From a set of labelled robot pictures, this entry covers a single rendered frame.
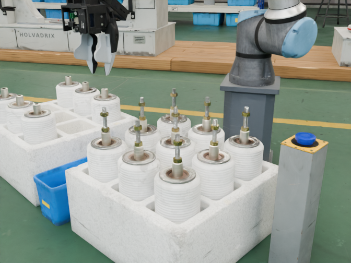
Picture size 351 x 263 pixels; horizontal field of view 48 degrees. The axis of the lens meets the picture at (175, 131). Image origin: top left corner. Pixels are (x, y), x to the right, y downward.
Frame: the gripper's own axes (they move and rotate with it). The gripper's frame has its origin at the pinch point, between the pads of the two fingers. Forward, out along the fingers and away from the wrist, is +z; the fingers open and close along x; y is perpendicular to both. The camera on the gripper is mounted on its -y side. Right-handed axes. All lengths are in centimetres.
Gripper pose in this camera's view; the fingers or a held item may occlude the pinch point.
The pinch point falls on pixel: (101, 67)
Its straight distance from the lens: 91.6
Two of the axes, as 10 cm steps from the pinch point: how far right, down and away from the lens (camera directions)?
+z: 0.0, 9.3, 3.7
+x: 8.7, 1.8, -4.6
